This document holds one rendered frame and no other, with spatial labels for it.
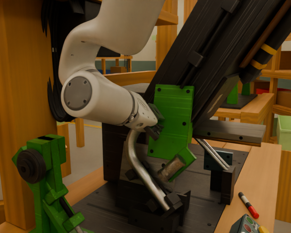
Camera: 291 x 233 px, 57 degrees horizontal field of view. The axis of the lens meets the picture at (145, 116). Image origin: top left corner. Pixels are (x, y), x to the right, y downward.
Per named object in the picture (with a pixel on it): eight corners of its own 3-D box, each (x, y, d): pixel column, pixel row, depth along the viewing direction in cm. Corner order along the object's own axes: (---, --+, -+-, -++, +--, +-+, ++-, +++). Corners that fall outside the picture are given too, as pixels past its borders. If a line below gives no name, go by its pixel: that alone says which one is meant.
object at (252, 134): (265, 134, 90) (266, 125, 89) (260, 148, 76) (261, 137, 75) (159, 121, 107) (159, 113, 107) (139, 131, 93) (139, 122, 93)
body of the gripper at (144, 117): (145, 113, 58) (163, 120, 68) (121, 79, 61) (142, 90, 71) (119, 135, 60) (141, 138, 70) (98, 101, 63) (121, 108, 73)
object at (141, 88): (178, 162, 118) (180, 84, 111) (146, 192, 92) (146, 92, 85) (141, 155, 126) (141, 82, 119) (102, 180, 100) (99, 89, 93)
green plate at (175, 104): (193, 160, 80) (201, 90, 80) (184, 162, 73) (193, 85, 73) (158, 154, 85) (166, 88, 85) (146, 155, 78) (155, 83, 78)
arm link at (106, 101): (90, 105, 61) (115, 132, 58) (48, 93, 49) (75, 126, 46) (113, 76, 60) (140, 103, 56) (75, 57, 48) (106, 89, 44)
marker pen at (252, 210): (238, 196, 89) (238, 191, 89) (242, 196, 89) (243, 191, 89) (253, 218, 76) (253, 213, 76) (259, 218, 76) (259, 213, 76)
